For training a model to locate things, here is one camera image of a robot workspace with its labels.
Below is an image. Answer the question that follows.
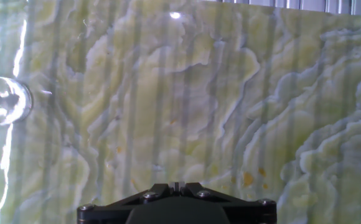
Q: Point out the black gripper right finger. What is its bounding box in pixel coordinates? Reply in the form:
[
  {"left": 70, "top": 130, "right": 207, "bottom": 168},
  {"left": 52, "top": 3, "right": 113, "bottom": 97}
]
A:
[{"left": 176, "top": 182, "right": 277, "bottom": 224}]

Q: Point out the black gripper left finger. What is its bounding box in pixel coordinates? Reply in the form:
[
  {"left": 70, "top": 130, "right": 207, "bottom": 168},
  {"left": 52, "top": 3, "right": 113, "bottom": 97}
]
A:
[{"left": 77, "top": 182, "right": 177, "bottom": 224}]

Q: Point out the clear glass jar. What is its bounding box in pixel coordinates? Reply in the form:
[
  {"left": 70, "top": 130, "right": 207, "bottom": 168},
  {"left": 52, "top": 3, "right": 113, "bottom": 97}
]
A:
[{"left": 0, "top": 74, "right": 34, "bottom": 126}]

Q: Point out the green marble pattern mat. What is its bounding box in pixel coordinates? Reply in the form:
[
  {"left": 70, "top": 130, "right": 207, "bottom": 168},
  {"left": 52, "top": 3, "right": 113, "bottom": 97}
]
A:
[{"left": 0, "top": 0, "right": 361, "bottom": 224}]

